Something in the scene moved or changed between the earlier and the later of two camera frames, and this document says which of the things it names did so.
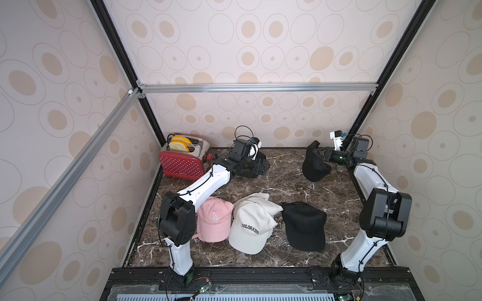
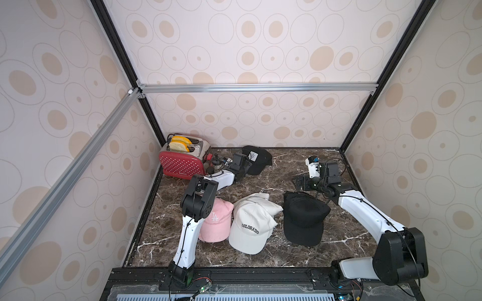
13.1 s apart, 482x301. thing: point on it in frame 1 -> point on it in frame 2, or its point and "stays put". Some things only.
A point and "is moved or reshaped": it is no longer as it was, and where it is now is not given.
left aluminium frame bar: x=24 y=237 stays put
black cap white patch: x=248 y=168 is moved or reshaped
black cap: x=314 y=167 is moved or reshaped
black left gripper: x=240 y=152 -> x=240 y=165
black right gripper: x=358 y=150 -> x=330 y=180
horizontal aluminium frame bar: x=259 y=87 stays put
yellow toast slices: x=179 y=143 stays put
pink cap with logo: x=213 y=219 stays put
